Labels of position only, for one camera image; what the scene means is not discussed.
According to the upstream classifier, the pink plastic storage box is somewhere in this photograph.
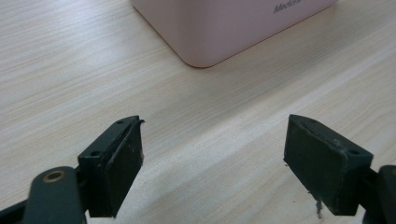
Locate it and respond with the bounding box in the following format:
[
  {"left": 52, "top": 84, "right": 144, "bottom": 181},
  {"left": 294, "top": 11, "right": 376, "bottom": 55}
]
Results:
[{"left": 130, "top": 0, "right": 339, "bottom": 69}]

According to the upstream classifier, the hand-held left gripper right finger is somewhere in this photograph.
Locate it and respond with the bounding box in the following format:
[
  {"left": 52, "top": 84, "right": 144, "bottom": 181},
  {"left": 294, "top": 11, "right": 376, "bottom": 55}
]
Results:
[{"left": 283, "top": 113, "right": 375, "bottom": 217}]

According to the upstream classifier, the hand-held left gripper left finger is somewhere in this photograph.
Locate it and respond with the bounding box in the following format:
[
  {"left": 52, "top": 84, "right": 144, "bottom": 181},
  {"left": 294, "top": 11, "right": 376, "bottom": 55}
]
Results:
[{"left": 77, "top": 115, "right": 146, "bottom": 218}]

